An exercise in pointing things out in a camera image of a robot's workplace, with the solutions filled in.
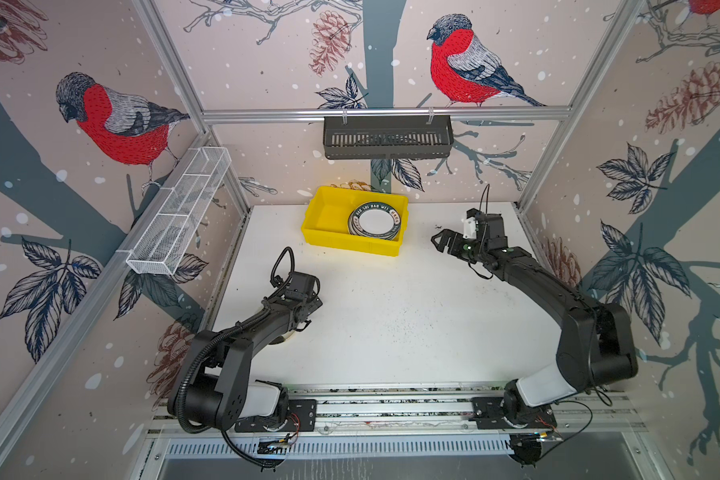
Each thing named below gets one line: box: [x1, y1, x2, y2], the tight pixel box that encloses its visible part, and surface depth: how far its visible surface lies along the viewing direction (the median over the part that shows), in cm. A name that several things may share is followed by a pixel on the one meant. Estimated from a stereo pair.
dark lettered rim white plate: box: [348, 202, 401, 241], surface depth 110 cm
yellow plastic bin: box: [301, 186, 409, 257], surface depth 113 cm
